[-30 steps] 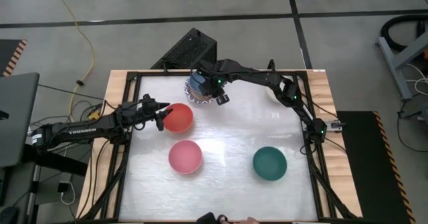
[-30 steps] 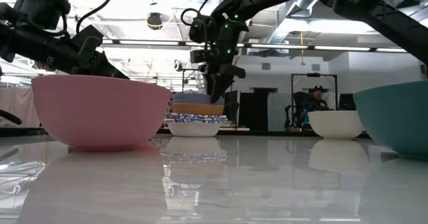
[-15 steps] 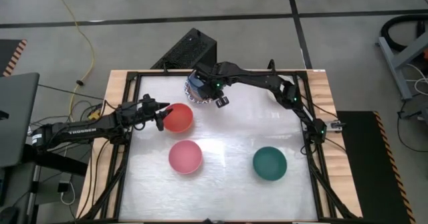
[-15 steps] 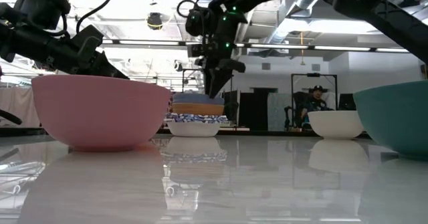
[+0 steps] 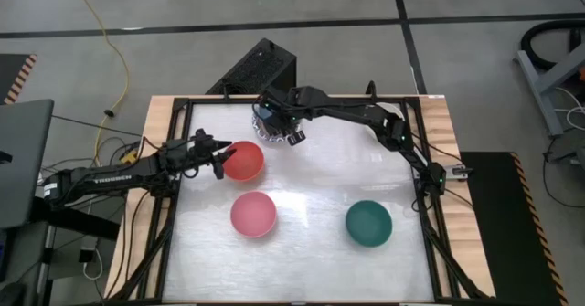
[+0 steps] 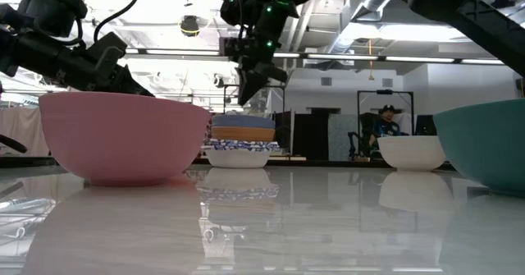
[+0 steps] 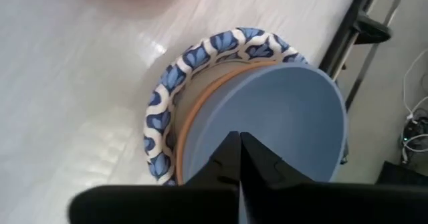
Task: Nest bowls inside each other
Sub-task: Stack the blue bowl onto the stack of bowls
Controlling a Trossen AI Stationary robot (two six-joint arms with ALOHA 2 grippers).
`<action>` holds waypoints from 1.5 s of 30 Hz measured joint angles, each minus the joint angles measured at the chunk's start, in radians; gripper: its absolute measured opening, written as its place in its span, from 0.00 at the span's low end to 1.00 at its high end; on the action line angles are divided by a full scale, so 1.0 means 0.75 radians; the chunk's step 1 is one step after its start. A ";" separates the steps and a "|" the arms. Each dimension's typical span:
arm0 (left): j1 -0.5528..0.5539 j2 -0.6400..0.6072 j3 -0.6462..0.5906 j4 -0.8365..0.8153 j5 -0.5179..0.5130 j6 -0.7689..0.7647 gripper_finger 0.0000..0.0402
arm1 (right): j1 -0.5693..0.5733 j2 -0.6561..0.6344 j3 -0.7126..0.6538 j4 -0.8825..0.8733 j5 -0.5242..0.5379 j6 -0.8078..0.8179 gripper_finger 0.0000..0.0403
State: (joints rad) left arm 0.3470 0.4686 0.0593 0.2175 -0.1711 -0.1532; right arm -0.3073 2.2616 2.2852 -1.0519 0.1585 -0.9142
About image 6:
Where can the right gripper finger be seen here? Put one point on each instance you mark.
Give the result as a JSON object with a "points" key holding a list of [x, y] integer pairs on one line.
{"points": [[275, 73], [249, 82]]}

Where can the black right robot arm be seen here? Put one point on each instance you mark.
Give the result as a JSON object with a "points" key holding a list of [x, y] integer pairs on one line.
{"points": [[451, 8]]}

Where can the grey wall vent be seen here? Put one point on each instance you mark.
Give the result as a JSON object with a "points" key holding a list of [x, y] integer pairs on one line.
{"points": [[387, 82], [326, 81]]}

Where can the plain white bowl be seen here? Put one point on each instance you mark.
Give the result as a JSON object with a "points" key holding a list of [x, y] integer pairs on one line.
{"points": [[411, 154]]}

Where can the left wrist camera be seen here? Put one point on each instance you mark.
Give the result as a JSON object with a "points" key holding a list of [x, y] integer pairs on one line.
{"points": [[107, 51]]}

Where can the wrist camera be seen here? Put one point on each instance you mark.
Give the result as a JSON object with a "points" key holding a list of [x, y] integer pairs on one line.
{"points": [[107, 51], [231, 47]]}

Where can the round ceiling light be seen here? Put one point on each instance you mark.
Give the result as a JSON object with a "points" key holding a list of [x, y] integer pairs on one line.
{"points": [[327, 2]]}

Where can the blue patterned white bowl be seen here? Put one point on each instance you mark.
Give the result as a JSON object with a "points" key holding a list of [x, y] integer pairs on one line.
{"points": [[262, 142], [254, 145], [246, 148], [237, 160]]}

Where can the black cabinet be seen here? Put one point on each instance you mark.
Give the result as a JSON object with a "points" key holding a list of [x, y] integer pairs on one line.
{"points": [[311, 135]]}

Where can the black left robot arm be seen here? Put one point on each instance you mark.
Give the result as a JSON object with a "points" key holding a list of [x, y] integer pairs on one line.
{"points": [[45, 8]]}

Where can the black background rig frame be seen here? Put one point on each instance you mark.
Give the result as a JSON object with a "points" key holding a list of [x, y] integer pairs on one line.
{"points": [[275, 87], [384, 92]]}

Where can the pink bowl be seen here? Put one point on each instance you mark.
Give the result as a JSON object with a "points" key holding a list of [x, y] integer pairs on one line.
{"points": [[123, 139]]}

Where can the orange bowl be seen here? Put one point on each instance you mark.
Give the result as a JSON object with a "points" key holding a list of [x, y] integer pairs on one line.
{"points": [[243, 134]]}

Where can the black monitor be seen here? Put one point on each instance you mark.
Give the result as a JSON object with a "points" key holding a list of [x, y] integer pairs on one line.
{"points": [[425, 125]]}

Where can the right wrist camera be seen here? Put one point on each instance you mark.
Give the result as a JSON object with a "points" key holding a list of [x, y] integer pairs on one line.
{"points": [[231, 47]]}

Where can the person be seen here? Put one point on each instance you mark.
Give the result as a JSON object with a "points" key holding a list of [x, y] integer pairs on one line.
{"points": [[387, 125]]}

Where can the silver ventilation duct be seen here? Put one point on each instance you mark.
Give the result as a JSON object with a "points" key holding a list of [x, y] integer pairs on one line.
{"points": [[375, 0]]}

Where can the green bowl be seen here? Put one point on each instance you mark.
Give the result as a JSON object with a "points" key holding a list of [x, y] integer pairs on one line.
{"points": [[488, 143]]}

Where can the long white light bar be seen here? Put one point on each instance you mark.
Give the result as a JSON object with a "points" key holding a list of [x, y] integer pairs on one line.
{"points": [[184, 52]]}

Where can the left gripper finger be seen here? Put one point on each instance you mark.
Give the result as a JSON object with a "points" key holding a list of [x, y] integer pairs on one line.
{"points": [[125, 84]]}

